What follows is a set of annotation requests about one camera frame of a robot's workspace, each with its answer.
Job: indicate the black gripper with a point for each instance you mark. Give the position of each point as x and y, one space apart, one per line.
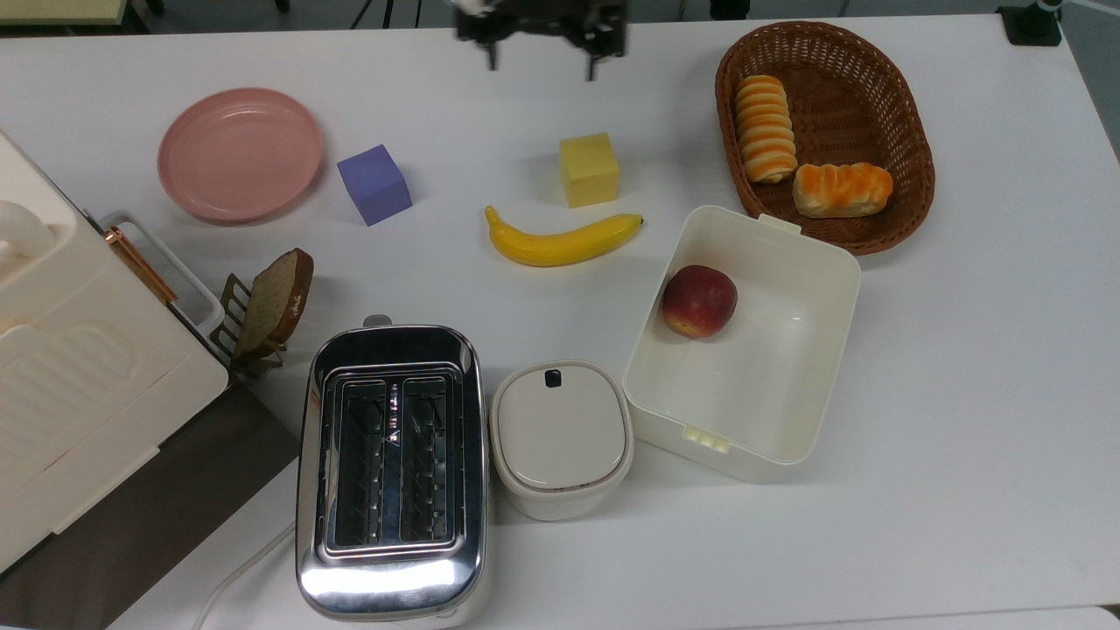
542 19

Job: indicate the striped orange bread roll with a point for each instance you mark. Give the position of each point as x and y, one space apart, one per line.
766 127

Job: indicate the brown wicker basket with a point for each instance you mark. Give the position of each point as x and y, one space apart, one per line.
862 96

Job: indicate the orange glazed bread roll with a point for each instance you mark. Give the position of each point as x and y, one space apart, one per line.
842 189

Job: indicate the yellow foam cube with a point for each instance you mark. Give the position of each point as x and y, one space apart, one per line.
589 168

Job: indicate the yellow banana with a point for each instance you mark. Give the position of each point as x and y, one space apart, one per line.
560 245

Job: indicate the purple foam cube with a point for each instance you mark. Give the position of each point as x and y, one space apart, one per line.
374 185

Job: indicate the red apple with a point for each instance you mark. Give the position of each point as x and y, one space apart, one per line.
698 302

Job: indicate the pink plate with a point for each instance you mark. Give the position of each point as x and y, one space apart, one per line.
241 153

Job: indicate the brown toast slice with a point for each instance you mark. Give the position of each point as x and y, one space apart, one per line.
276 302

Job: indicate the small cream lidded bin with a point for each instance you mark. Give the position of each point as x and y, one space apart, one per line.
560 433

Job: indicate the white plastic storage container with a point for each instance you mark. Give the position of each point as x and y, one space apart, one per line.
770 376

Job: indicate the metal toast rack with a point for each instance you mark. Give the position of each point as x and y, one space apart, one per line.
229 306

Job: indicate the cream chrome toaster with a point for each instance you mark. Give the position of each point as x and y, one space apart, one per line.
394 455

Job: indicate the white oven appliance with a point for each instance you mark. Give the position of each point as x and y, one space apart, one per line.
79 367

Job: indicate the dark brown wooden box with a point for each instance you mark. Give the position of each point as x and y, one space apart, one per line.
175 490

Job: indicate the black table clamp mount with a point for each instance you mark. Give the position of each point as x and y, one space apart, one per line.
1032 24

